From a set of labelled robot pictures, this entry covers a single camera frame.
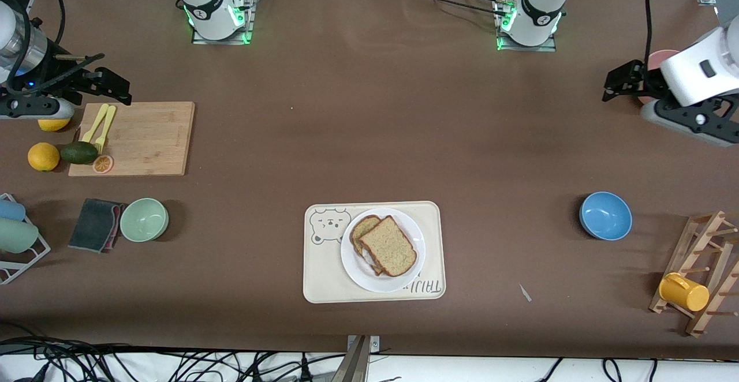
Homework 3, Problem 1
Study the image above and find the brown bread slice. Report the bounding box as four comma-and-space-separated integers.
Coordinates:
349, 215, 383, 276
359, 215, 418, 278

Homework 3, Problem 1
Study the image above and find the white round plate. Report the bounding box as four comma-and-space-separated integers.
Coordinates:
341, 207, 427, 294

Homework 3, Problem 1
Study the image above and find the pink bowl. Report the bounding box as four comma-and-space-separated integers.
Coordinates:
637, 50, 683, 106

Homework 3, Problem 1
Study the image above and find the yellow plastic fork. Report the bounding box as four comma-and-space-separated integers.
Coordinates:
94, 105, 117, 155

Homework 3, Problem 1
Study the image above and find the yellow plastic knife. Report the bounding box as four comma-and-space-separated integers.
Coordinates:
80, 103, 109, 143

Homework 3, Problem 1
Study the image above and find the wooden cutting board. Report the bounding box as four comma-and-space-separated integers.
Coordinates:
68, 102, 196, 177

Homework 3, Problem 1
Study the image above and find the dark green avocado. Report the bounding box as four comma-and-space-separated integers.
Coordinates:
60, 141, 99, 165

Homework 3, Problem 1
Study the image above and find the yellow orange fruit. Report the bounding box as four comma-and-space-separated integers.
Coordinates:
28, 143, 61, 172

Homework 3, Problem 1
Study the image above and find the blue bowl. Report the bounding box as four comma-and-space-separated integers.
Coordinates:
579, 192, 633, 241

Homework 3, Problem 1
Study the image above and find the light green bowl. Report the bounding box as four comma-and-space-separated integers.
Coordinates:
120, 198, 170, 242

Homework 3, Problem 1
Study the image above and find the dark grey cloth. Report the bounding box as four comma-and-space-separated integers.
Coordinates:
68, 198, 124, 253

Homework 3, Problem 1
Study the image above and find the light blue cup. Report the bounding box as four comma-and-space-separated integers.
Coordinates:
0, 199, 27, 222

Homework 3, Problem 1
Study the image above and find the pale green cup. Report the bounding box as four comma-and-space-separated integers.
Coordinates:
0, 218, 39, 254

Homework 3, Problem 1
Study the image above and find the wooden cup rack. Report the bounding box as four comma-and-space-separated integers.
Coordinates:
649, 211, 739, 337

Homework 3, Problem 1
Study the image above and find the yellow mug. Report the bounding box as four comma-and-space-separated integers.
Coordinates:
659, 272, 710, 312

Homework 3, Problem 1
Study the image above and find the cream bear print tray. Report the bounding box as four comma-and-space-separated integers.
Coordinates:
303, 201, 446, 304

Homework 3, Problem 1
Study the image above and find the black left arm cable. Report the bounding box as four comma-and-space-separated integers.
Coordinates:
644, 0, 656, 64

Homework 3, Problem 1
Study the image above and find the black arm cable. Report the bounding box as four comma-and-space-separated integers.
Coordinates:
644, 0, 656, 64
51, 0, 66, 46

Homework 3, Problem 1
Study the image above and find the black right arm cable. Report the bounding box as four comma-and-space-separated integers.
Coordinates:
51, 0, 66, 46

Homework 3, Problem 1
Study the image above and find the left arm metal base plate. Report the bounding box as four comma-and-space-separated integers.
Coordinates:
494, 0, 558, 53

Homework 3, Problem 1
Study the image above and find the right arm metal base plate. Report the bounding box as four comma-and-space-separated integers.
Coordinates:
192, 0, 257, 45

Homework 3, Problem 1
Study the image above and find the white wire rack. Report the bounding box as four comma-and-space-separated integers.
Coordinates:
0, 193, 51, 285

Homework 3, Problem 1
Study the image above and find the black base cable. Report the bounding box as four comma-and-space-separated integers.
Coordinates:
403, 0, 510, 18

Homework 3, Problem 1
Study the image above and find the black cable bundle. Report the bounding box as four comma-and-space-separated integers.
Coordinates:
0, 323, 347, 382

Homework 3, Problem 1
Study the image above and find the metal table edge bracket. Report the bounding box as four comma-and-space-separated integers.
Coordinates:
345, 335, 380, 382

